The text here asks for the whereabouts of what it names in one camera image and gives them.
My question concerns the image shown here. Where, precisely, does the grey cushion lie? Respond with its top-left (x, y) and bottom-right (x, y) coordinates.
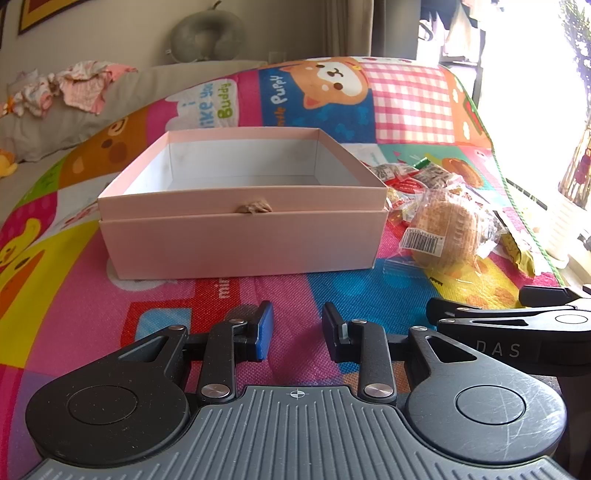
top-left (0, 61), bottom-right (269, 163)

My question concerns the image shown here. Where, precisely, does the grey printed snack packet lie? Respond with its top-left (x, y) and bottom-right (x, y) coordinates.
top-left (369, 162), bottom-right (408, 184)

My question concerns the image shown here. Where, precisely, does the yellow green snack packet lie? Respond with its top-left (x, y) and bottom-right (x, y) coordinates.
top-left (501, 231), bottom-right (542, 278)

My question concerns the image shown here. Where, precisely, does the yellow plush toy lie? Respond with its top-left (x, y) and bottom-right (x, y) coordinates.
top-left (0, 148), bottom-right (19, 179)

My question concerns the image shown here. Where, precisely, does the bread with barcode label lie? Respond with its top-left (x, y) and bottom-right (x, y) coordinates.
top-left (387, 188), bottom-right (509, 274)

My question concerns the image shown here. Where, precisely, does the beige curtain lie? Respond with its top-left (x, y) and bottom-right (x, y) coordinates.
top-left (322, 0), bottom-right (376, 59)

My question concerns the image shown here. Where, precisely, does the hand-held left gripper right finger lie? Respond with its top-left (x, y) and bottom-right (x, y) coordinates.
top-left (322, 302), bottom-right (478, 407)

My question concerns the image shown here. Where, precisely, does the pink cardboard box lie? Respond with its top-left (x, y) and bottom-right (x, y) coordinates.
top-left (97, 128), bottom-right (389, 281)

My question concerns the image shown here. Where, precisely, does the grey neck pillow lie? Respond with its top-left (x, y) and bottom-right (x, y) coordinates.
top-left (167, 2), bottom-right (248, 64)

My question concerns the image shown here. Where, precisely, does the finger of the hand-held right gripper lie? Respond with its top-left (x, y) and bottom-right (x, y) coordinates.
top-left (518, 285), bottom-right (591, 309)
top-left (426, 298), bottom-right (555, 334)

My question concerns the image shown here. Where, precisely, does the pile of pink clothes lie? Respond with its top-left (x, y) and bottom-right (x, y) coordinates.
top-left (6, 61), bottom-right (139, 117)

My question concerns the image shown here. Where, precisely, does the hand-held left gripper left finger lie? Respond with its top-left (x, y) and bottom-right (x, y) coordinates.
top-left (115, 301), bottom-right (274, 407)

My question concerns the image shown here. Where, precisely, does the framed wall picture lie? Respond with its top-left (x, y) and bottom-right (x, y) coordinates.
top-left (17, 0), bottom-right (89, 36)

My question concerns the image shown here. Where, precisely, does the colourful printed blanket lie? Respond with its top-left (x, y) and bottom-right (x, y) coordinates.
top-left (0, 55), bottom-right (570, 480)

